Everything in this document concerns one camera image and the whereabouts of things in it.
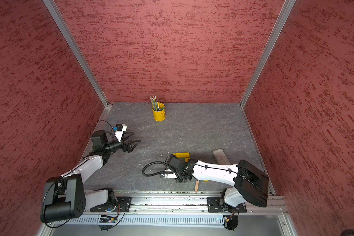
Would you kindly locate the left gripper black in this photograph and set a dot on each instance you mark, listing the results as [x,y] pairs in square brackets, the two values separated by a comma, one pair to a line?
[128,147]

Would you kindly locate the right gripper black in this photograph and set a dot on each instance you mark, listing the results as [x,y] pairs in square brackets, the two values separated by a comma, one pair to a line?
[181,180]

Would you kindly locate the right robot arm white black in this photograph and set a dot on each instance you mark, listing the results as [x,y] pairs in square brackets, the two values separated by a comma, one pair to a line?
[245,182]

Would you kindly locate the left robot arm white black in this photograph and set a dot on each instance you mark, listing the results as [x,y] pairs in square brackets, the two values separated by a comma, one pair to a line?
[64,197]

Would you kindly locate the natural wooden block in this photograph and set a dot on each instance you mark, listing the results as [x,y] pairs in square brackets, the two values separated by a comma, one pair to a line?
[196,186]

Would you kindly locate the yellow metal pencil bucket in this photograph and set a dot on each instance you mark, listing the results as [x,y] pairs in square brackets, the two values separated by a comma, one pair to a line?
[159,114]

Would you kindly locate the grey wooden plank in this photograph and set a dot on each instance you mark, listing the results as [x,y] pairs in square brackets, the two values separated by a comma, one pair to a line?
[220,157]

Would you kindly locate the bundle of coloured pencils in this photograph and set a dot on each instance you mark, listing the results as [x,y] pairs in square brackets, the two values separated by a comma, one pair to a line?
[154,102]

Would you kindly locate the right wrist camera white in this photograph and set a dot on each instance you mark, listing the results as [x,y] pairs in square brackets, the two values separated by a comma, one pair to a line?
[169,175]

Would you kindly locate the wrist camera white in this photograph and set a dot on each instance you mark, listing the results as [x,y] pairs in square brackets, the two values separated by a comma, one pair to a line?
[119,130]
[169,175]

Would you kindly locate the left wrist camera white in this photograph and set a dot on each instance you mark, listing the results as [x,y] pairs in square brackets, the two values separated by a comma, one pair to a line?
[119,130]

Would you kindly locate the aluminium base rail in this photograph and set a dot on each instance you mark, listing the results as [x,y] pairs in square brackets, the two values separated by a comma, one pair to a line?
[192,203]

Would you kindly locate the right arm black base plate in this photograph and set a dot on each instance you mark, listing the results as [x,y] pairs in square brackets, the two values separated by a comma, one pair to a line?
[214,204]

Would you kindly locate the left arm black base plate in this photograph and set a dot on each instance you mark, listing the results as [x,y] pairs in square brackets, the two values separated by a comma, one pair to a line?
[122,204]

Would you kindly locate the white slotted cable duct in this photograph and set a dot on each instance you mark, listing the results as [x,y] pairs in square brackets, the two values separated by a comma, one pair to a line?
[157,220]

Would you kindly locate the left aluminium corner post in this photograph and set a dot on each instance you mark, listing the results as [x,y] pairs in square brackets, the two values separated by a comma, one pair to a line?
[57,17]

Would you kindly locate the aluminium corner post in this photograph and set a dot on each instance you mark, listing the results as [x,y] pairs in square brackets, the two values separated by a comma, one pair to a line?
[275,33]
[57,17]

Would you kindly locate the right aluminium corner post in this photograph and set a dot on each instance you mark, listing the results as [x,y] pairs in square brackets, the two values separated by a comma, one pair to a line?
[275,33]

